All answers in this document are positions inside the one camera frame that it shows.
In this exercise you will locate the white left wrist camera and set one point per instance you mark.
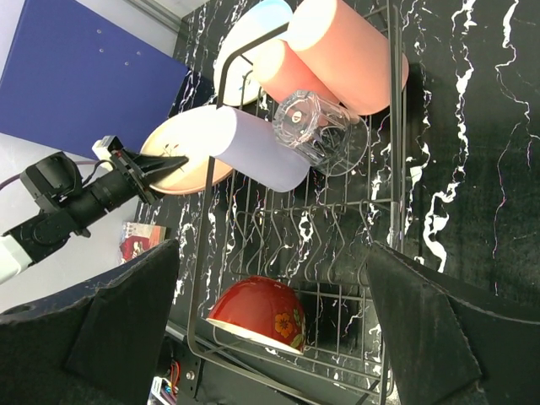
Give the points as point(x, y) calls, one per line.
point(104, 148)

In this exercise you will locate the red floral bowl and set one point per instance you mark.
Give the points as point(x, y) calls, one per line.
point(264, 311)

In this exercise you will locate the cream and pink plate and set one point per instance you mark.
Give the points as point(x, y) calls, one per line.
point(193, 134)

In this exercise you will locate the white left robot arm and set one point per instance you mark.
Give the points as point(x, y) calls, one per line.
point(50, 182)

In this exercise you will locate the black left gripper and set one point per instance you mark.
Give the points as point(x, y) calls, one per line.
point(131, 177)

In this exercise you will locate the pink plastic cup left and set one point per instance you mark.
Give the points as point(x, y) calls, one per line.
point(282, 73)

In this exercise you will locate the pink plastic cup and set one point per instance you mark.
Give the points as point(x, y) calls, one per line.
point(282, 73)
point(347, 53)

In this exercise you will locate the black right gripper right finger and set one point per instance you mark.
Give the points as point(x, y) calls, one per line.
point(450, 342)

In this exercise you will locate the red picture book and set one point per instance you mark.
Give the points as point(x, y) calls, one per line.
point(138, 238)

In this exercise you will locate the lilac plastic cup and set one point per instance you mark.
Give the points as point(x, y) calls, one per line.
point(247, 143)

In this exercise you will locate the clear glass cup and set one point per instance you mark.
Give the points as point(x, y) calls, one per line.
point(326, 134)

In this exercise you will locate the cream and blue plate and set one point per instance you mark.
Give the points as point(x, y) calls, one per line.
point(240, 86)

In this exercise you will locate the blue binder left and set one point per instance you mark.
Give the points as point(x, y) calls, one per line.
point(72, 77)

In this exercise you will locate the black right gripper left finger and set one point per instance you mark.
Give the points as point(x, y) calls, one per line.
point(97, 342)

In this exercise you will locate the pink plastic cup right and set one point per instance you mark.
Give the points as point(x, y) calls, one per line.
point(347, 53)

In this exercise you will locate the black wire dish rack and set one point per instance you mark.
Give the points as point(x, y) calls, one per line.
point(316, 240)

